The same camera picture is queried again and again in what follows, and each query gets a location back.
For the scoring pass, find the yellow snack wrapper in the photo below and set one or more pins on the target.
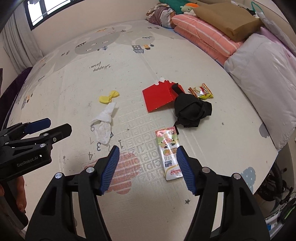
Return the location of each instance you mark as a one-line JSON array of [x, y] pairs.
[[202, 92]]

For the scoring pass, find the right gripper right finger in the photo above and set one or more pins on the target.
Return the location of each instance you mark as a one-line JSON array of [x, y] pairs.
[[226, 208]]

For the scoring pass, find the white snack box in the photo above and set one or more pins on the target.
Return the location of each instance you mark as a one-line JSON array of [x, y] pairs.
[[168, 144]]

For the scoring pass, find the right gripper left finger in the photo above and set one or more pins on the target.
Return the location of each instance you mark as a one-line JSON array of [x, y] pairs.
[[53, 217]]

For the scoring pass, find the white crumpled tissue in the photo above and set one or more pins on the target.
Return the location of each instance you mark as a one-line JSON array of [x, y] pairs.
[[102, 124]]

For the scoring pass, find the red paper envelope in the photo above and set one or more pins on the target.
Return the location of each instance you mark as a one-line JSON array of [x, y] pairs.
[[158, 95]]

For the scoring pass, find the window with black frame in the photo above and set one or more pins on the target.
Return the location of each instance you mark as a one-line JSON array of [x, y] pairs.
[[39, 11]]

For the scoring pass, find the black crumpled cloth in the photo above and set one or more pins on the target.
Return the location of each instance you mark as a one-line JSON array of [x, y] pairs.
[[189, 110]]

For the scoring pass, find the pink striped folded blanket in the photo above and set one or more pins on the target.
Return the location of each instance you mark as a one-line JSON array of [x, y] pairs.
[[208, 38]]

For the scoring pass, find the white bicycle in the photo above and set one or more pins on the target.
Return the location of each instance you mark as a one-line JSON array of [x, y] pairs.
[[276, 190]]

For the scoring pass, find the striped folded clothes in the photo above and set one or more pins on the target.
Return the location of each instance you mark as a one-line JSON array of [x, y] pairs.
[[161, 15]]

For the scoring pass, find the patterned play mat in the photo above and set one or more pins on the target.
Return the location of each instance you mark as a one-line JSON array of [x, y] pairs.
[[141, 204]]

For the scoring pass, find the white plastic-wrapped duvet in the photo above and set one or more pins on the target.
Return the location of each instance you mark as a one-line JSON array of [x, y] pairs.
[[265, 72]]

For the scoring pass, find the yellow crumpled wrapper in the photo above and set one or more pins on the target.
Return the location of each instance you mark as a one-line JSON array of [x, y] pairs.
[[108, 99]]

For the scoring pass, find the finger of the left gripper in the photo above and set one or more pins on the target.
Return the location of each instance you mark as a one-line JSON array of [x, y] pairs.
[[52, 136], [37, 126]]

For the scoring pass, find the green stuffed toy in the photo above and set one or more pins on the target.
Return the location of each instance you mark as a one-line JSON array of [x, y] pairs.
[[177, 5]]

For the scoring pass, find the person's left hand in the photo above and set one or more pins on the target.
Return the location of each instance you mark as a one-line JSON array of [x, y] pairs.
[[21, 201]]

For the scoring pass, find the grey curtain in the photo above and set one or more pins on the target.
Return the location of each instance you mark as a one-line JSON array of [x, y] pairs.
[[19, 42]]

